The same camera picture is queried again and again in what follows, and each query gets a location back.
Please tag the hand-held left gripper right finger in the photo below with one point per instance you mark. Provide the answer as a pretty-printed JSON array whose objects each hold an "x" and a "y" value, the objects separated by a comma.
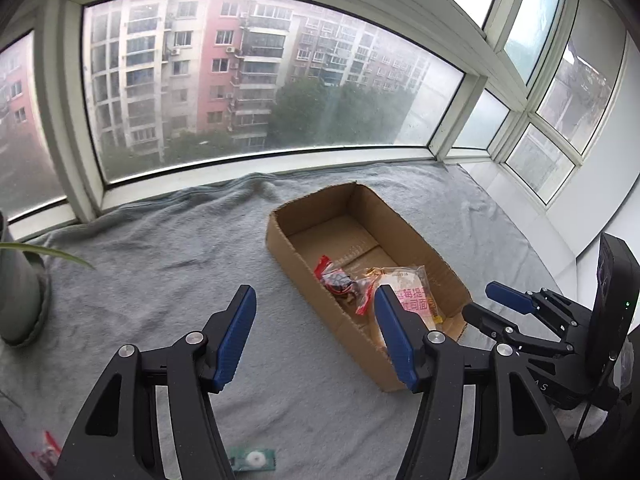
[{"x": 395, "y": 340}]

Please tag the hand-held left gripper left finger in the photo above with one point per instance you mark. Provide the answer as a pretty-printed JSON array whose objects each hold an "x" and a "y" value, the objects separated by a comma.
[{"x": 235, "y": 340}]

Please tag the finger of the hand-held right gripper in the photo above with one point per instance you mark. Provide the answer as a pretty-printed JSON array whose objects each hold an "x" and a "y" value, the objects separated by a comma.
[
  {"x": 507, "y": 297},
  {"x": 480, "y": 317}
]

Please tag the clear bread packet red print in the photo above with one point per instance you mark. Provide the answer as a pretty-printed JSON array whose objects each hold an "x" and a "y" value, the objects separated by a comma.
[{"x": 420, "y": 305}]

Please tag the brown cardboard box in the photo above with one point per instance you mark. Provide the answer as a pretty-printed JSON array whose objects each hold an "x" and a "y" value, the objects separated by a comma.
[{"x": 350, "y": 345}]

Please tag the clear packet of dark dates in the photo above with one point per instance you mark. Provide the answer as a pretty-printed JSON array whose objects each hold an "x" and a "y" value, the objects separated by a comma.
[{"x": 337, "y": 280}]

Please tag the grey fleece blanket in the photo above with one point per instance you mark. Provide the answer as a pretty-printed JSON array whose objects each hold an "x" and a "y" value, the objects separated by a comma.
[{"x": 150, "y": 260}]

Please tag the green plant leaf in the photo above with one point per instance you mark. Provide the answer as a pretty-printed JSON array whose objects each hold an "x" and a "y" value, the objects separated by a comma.
[{"x": 50, "y": 251}]

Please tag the red snack packet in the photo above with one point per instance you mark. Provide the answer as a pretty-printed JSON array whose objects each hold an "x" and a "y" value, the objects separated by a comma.
[{"x": 47, "y": 452}]

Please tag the grey plant pot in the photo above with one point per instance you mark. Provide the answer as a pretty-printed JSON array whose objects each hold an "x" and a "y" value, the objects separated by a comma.
[{"x": 20, "y": 300}]

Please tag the green tree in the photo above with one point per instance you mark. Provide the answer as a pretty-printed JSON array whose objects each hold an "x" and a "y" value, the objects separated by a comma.
[{"x": 325, "y": 110}]

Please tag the pink and white apartment building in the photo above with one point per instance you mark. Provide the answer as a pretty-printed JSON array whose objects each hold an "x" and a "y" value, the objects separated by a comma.
[{"x": 215, "y": 70}]

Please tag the white framed window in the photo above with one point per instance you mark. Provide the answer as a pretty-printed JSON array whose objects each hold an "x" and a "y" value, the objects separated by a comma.
[{"x": 65, "y": 110}]

